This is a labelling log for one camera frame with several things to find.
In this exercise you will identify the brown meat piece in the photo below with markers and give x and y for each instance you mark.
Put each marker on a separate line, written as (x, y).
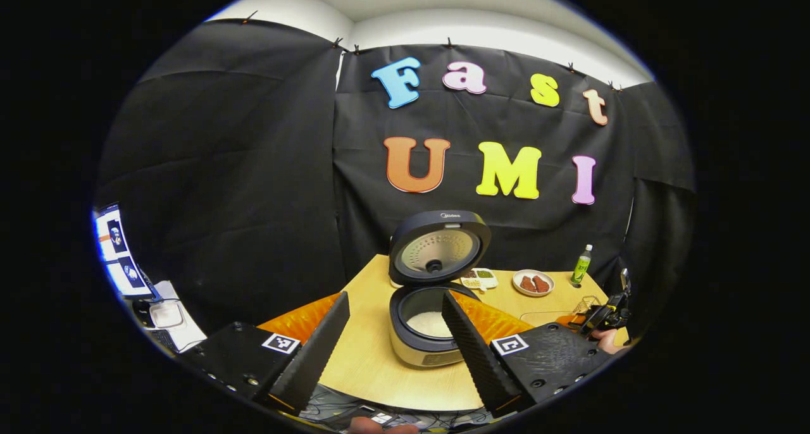
(542, 284)
(528, 284)

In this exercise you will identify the black backdrop cloth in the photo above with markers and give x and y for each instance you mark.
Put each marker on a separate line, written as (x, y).
(253, 168)

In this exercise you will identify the computer monitor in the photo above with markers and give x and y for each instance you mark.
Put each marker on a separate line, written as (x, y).
(120, 250)

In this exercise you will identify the white divided dish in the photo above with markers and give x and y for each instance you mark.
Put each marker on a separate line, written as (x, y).
(479, 279)

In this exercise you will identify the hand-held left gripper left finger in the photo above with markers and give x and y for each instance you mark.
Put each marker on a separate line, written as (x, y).
(313, 358)

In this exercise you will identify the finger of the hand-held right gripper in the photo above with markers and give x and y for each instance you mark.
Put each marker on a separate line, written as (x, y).
(595, 320)

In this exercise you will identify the clear plastic rice box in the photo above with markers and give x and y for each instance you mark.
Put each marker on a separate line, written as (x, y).
(544, 318)

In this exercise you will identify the white paper sheet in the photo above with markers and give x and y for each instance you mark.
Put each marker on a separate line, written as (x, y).
(190, 333)

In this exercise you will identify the green drink bottle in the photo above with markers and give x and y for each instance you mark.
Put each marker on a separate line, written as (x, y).
(581, 269)

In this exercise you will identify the white round plate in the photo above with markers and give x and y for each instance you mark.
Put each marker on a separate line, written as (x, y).
(533, 293)

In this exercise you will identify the dark grey rice cooker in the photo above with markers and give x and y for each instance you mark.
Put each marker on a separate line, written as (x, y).
(436, 250)

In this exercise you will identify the white rice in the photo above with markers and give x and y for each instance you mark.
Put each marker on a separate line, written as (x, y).
(430, 324)

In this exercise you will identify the clear chopstick holder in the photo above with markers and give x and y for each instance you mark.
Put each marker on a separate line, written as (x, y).
(585, 304)

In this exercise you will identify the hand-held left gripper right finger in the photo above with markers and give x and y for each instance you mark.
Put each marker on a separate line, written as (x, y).
(478, 358)

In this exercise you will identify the white tray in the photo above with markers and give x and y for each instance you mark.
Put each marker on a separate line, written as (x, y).
(166, 314)

